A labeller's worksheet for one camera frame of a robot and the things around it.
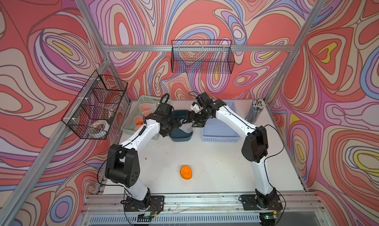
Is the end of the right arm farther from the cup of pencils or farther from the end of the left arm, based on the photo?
the cup of pencils

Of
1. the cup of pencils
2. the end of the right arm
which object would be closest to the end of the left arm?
the end of the right arm

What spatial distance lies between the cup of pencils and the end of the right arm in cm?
38

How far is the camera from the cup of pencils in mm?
949

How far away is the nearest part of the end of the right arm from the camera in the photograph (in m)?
0.67
